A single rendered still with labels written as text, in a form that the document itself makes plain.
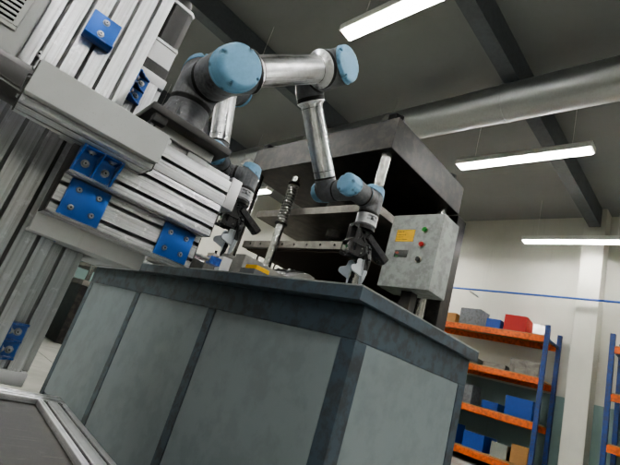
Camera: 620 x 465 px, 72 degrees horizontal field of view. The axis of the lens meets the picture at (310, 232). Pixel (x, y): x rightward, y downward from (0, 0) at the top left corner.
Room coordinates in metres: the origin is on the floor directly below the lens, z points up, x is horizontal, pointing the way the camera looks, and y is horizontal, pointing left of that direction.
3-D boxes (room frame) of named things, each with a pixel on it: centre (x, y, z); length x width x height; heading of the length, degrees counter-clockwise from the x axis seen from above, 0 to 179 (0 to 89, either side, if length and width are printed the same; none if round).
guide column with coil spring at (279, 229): (2.73, 0.20, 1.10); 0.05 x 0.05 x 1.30
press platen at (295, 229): (2.87, -0.21, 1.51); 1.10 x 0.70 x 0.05; 42
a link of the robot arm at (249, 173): (1.53, 0.29, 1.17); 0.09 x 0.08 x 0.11; 84
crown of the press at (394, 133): (2.83, -0.17, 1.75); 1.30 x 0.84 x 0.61; 42
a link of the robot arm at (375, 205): (1.40, -0.17, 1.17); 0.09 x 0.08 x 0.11; 131
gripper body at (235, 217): (1.53, 0.29, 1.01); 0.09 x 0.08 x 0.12; 118
